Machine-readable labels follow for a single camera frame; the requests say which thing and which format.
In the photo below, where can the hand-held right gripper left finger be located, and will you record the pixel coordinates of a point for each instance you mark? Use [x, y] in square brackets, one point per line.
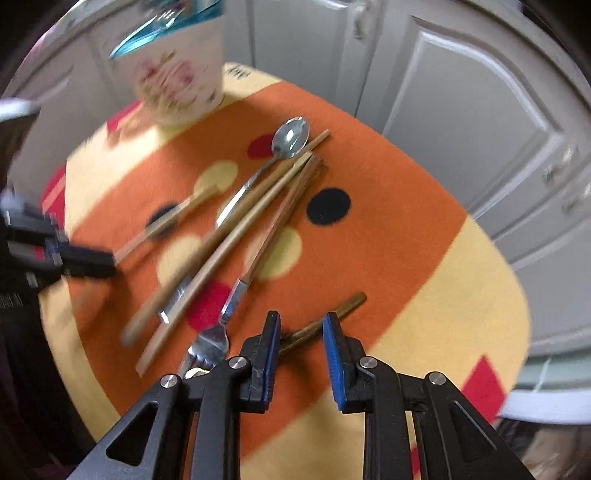
[272, 355]

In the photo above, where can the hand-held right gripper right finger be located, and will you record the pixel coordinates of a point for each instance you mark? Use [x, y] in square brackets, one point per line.
[332, 360]

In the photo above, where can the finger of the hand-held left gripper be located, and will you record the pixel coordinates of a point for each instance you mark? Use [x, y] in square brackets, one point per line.
[90, 263]

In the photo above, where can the dark wooden chopstick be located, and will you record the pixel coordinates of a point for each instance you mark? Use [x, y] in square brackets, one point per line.
[341, 307]

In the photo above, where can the metal fork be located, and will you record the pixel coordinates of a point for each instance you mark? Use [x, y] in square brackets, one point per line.
[212, 344]

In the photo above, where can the light bamboo chopstick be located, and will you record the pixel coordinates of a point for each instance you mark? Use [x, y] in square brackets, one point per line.
[184, 207]
[207, 284]

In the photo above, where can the tan wooden chopstick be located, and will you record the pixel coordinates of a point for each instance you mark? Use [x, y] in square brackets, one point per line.
[217, 244]

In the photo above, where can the floral utensil holder teal lid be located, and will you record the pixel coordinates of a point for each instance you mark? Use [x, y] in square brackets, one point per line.
[184, 78]

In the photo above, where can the metal spoon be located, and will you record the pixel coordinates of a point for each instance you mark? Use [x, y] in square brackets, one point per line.
[292, 136]

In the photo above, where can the orange yellow printed blanket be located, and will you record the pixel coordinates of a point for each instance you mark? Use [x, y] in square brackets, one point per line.
[392, 240]

